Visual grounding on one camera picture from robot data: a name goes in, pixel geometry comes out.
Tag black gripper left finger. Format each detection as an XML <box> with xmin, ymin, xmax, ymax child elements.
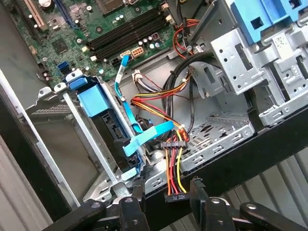
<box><xmin>49</xmin><ymin>179</ymin><xmax>146</xmax><ymax>231</ymax></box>

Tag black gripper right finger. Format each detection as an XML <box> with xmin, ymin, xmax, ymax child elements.
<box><xmin>190</xmin><ymin>177</ymin><xmax>308</xmax><ymax>231</ymax></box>

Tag coloured power wire black plugs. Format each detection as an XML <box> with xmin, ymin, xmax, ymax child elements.
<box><xmin>129</xmin><ymin>92</ymin><xmax>191</xmax><ymax>204</ymax></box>

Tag blue data wire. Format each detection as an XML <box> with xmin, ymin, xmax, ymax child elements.
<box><xmin>115</xmin><ymin>54</ymin><xmax>174</xmax><ymax>156</ymax></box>

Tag hard disk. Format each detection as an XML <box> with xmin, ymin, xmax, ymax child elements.
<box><xmin>68</xmin><ymin>76</ymin><xmax>149</xmax><ymax>185</ymax></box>

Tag metal disk bay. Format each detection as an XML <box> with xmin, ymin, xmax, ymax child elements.
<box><xmin>25</xmin><ymin>69</ymin><xmax>154</xmax><ymax>205</ymax></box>

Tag black open PC case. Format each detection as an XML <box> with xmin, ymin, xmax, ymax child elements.
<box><xmin>0</xmin><ymin>0</ymin><xmax>308</xmax><ymax>231</ymax></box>

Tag metal optical drive cage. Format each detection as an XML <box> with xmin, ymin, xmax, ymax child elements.
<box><xmin>190</xmin><ymin>0</ymin><xmax>308</xmax><ymax>128</ymax></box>

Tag black RAM slot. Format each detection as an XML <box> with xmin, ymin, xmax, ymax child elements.
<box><xmin>95</xmin><ymin>23</ymin><xmax>169</xmax><ymax>61</ymax></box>
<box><xmin>86</xmin><ymin>9</ymin><xmax>164</xmax><ymax>48</ymax></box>
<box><xmin>88</xmin><ymin>13</ymin><xmax>166</xmax><ymax>51</ymax></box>
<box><xmin>91</xmin><ymin>19</ymin><xmax>168</xmax><ymax>56</ymax></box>

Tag black chipset chip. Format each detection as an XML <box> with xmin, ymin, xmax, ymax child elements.
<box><xmin>51</xmin><ymin>38</ymin><xmax>69</xmax><ymax>55</ymax></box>

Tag green motherboard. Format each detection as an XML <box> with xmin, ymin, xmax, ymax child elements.
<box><xmin>8</xmin><ymin>0</ymin><xmax>178</xmax><ymax>85</ymax></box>

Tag blue plastic drive latch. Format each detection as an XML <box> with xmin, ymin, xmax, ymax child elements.
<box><xmin>230</xmin><ymin>0</ymin><xmax>293</xmax><ymax>46</ymax></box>
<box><xmin>287</xmin><ymin>0</ymin><xmax>308</xmax><ymax>23</ymax></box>

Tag CPU socket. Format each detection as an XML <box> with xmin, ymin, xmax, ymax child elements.
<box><xmin>95</xmin><ymin>0</ymin><xmax>126</xmax><ymax>15</ymax></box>

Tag blue expansion slot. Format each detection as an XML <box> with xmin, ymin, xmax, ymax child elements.
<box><xmin>53</xmin><ymin>0</ymin><xmax>81</xmax><ymax>30</ymax></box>

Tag beige expansion slot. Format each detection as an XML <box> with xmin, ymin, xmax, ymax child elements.
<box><xmin>23</xmin><ymin>0</ymin><xmax>48</xmax><ymax>31</ymax></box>

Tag white plug with thin wires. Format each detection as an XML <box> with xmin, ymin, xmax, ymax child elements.
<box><xmin>131</xmin><ymin>69</ymin><xmax>167</xmax><ymax>94</ymax></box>

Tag red orange wire bundle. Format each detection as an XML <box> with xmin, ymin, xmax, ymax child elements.
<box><xmin>172</xmin><ymin>18</ymin><xmax>205</xmax><ymax>60</ymax></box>

